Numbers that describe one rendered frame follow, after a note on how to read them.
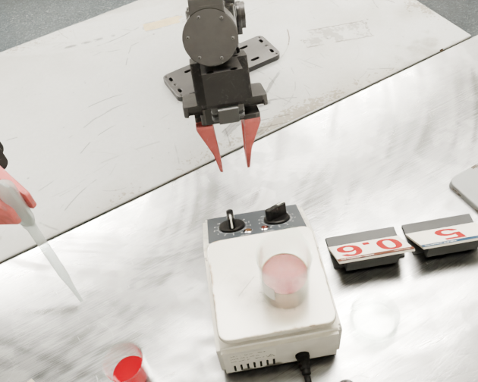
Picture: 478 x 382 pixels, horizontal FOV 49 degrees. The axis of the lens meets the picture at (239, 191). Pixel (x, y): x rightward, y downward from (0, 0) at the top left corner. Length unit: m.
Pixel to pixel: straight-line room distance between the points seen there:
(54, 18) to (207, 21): 2.50
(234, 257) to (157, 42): 0.56
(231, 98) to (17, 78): 0.57
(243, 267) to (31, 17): 2.64
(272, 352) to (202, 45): 0.32
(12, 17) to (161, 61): 2.21
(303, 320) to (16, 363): 0.34
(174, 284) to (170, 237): 0.07
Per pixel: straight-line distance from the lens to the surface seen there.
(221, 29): 0.55
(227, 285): 0.56
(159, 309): 0.66
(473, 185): 0.77
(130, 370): 0.62
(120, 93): 0.94
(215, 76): 0.55
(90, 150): 0.86
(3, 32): 3.05
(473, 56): 0.99
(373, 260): 0.66
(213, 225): 0.67
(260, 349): 0.56
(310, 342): 0.57
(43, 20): 3.04
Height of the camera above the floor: 1.48
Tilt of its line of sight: 51 degrees down
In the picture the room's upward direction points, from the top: 8 degrees counter-clockwise
